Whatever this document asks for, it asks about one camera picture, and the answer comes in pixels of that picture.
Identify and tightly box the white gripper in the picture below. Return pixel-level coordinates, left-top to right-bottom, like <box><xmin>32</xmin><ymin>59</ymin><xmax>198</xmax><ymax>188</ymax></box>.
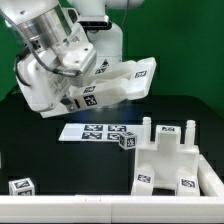
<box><xmin>15</xmin><ymin>55</ymin><xmax>80</xmax><ymax>118</ymax></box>

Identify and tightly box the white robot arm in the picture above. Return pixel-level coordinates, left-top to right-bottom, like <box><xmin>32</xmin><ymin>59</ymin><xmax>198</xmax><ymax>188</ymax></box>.
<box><xmin>0</xmin><ymin>0</ymin><xmax>148</xmax><ymax>118</ymax></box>

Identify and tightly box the white L-shaped border wall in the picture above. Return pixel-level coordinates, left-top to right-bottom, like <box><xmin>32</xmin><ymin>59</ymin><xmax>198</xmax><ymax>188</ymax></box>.
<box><xmin>0</xmin><ymin>158</ymin><xmax>224</xmax><ymax>224</ymax></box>

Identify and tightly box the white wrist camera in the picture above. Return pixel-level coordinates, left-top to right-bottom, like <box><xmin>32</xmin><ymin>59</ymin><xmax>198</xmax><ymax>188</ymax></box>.
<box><xmin>58</xmin><ymin>42</ymin><xmax>97</xmax><ymax>87</ymax></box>

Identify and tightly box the white chair seat part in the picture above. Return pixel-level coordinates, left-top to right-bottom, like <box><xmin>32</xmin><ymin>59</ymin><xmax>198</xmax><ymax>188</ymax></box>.
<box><xmin>134</xmin><ymin>117</ymin><xmax>199</xmax><ymax>189</ymax></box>

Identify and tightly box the white base tag plate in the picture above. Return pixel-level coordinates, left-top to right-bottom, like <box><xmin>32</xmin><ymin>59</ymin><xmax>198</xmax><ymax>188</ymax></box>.
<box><xmin>59</xmin><ymin>123</ymin><xmax>142</xmax><ymax>142</ymax></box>

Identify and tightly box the white chair backrest part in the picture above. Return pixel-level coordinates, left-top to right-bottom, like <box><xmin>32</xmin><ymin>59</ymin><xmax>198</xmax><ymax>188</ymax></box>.
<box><xmin>61</xmin><ymin>57</ymin><xmax>156</xmax><ymax>112</ymax></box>

